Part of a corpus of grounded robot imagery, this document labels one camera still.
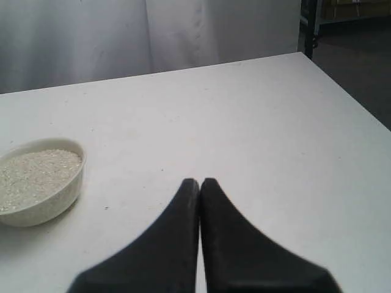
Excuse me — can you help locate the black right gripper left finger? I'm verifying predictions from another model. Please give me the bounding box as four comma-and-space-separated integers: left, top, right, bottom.
68, 178, 199, 292

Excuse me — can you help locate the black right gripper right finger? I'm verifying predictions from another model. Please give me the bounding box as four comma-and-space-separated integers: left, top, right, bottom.
200, 178, 341, 292

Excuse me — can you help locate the white bowl of rice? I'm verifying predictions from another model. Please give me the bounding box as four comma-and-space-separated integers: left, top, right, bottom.
1, 138, 86, 227

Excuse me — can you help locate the white backdrop curtain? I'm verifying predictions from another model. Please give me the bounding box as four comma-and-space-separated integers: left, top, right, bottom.
1, 1, 301, 93

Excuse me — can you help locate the dark metal frame post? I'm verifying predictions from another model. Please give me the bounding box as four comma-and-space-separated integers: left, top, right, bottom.
301, 0, 321, 59

